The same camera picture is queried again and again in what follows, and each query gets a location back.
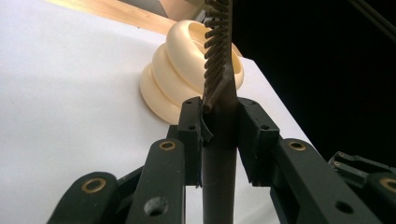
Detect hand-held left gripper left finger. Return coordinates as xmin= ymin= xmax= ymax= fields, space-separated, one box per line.
xmin=166 ymin=96 xmax=215 ymax=189

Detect cream ribbed cup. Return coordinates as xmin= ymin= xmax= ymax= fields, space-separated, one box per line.
xmin=139 ymin=20 xmax=245 ymax=126

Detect white board sheet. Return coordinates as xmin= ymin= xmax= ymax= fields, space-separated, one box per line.
xmin=0 ymin=0 xmax=313 ymax=224

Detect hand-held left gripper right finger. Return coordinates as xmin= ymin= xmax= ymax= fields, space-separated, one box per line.
xmin=236 ymin=96 xmax=282 ymax=189

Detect dark brown brush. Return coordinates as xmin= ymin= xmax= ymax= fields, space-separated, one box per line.
xmin=200 ymin=0 xmax=241 ymax=224

